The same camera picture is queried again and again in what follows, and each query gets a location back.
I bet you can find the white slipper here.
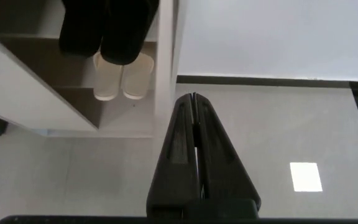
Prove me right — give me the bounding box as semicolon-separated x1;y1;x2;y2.
92;51;124;101
121;52;155;101

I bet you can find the white cabinet door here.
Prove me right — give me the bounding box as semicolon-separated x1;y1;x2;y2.
0;26;99;132

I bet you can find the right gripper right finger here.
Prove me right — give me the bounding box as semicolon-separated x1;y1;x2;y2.
194;93;262;218

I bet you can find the white shoe cabinet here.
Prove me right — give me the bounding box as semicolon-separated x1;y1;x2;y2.
0;0;186;138

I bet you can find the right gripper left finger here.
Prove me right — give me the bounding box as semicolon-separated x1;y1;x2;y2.
146;92;202;218

